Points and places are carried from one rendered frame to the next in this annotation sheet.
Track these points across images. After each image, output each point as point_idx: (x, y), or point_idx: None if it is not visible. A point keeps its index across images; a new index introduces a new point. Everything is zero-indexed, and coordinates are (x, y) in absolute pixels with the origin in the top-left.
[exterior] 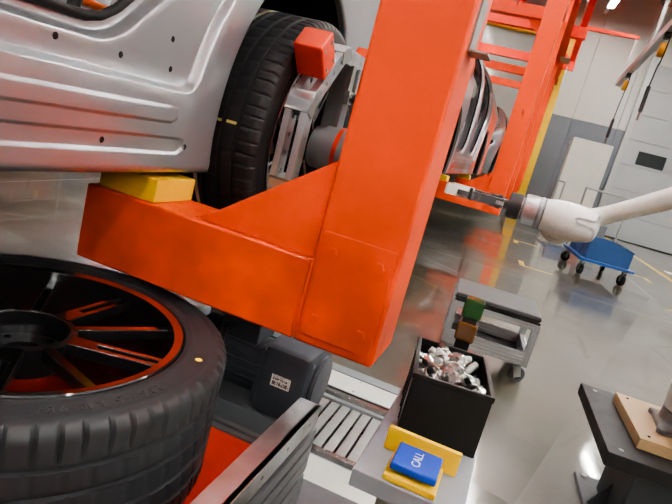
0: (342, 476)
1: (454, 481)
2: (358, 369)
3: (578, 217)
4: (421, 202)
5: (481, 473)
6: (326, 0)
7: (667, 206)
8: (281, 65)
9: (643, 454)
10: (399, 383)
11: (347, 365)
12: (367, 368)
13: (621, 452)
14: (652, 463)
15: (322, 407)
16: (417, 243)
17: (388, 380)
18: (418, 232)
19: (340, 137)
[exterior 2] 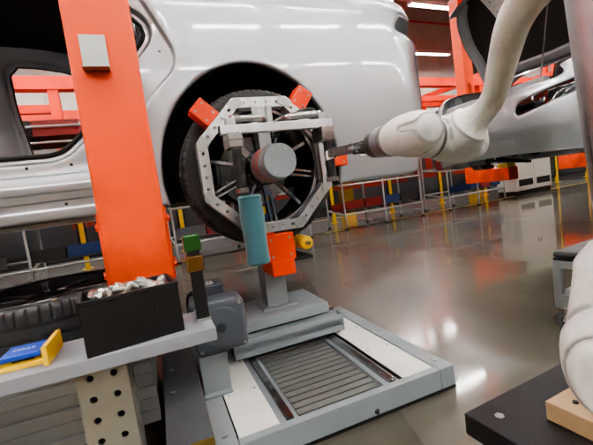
0: (257, 407)
1: (37, 368)
2: (432, 338)
3: (398, 125)
4: (99, 176)
5: (454, 444)
6: (276, 75)
7: (499, 51)
8: (191, 131)
9: (544, 429)
10: (466, 350)
11: (424, 335)
12: (445, 337)
13: (491, 418)
14: (538, 443)
15: (327, 361)
16: (144, 205)
17: (455, 347)
18: (131, 197)
19: (255, 154)
